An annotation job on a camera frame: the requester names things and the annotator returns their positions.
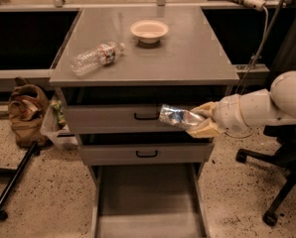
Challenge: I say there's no white paper bowl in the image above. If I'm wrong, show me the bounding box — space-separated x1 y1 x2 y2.
130 20 169 44

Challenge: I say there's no grey middle drawer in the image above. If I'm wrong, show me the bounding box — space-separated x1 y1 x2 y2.
79 132 214 166

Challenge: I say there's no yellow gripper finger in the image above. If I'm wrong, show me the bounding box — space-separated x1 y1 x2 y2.
192 101 217 117
187 118 224 139

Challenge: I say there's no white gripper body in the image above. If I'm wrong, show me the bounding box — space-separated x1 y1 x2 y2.
213 94 248 133

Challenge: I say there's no grey drawer cabinet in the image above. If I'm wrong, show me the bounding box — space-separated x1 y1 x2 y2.
49 5 241 238

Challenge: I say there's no brown fabric bag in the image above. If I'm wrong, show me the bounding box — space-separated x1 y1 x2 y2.
8 77 50 148

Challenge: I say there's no grey top drawer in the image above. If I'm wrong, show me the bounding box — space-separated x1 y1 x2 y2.
60 85 229 135

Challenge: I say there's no green snack packet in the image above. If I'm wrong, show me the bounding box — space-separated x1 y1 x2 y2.
51 100 67 127

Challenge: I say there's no clear plastic bin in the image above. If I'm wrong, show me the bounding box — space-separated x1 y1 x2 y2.
41 96 77 150

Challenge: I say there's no grey hanging cable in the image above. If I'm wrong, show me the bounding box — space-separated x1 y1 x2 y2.
233 6 271 140

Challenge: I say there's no grey bottom drawer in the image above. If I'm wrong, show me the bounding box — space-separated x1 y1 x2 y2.
91 164 211 238

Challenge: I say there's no clear plastic water bottle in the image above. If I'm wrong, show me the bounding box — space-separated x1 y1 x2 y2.
70 42 125 76

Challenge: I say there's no black office chair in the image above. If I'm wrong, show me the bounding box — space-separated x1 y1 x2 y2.
235 125 296 226

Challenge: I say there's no grey drawer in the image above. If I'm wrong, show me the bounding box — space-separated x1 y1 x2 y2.
79 132 214 166
60 85 229 135
91 164 211 238

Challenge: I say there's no black caster leg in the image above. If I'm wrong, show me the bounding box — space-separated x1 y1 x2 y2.
0 142 40 221

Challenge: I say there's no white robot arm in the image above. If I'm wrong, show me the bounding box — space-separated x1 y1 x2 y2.
187 70 296 138

